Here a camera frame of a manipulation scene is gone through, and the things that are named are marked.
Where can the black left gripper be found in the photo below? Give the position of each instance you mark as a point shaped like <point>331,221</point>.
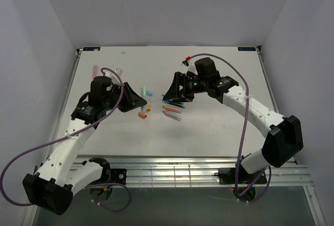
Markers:
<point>136,99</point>

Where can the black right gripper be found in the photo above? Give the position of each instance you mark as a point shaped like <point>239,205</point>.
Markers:
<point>174,93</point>

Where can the salmon orange marker cap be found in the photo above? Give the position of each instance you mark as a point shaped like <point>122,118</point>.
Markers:
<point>142,115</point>

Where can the orange pink highlighter pen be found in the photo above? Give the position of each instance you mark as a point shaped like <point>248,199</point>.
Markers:
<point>172,109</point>

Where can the orange capped marker pen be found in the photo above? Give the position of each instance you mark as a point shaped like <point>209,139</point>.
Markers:
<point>172,115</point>

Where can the light blue highlighter cap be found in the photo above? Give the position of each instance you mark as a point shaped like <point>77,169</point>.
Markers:
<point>149,93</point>

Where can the green highlighter cap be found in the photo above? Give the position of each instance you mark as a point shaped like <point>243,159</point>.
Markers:
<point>143,96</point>

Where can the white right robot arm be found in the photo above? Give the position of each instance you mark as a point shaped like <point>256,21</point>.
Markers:
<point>283,135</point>

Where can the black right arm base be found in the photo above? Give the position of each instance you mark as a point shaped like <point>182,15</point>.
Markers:
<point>227,176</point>

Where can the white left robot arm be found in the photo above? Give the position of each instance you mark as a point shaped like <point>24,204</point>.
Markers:
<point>53,186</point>

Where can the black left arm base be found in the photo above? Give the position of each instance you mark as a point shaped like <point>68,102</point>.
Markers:
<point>117,175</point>

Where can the blue label sticker left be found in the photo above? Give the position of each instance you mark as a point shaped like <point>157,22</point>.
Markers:
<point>91,49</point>

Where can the blue label sticker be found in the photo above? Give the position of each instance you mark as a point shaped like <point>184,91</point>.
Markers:
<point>91,49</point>
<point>243,48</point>

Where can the blue label sticker right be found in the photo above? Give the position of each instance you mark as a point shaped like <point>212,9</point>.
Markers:
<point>243,48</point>

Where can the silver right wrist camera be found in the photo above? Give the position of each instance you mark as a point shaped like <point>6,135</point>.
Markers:
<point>190,66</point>

